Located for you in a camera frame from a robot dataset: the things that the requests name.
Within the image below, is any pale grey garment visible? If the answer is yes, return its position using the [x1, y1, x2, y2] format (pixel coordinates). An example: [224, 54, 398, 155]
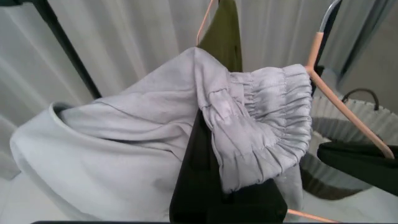
[9, 46, 313, 222]

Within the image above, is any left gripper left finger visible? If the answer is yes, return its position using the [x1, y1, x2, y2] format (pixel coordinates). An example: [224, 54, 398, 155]
[169, 108, 225, 223]

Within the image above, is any black clothes rack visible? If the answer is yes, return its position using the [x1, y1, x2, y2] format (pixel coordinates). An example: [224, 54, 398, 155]
[0, 0, 343, 100]

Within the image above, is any pink clothes hanger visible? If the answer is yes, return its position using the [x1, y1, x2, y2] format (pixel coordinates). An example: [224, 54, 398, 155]
[195, 0, 217, 47]
[287, 0, 396, 223]

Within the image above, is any green sleeveless shirt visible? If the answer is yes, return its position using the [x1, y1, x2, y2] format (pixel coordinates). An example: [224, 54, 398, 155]
[197, 0, 243, 73]

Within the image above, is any white curtain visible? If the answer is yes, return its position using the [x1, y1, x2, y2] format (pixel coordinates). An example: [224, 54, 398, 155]
[0, 0, 374, 181]

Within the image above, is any white laundry basket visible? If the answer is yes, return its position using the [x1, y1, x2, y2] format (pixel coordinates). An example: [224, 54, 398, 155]
[300, 88, 398, 200]

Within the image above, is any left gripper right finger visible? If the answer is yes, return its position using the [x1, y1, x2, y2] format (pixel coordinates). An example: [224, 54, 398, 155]
[214, 178, 289, 223]

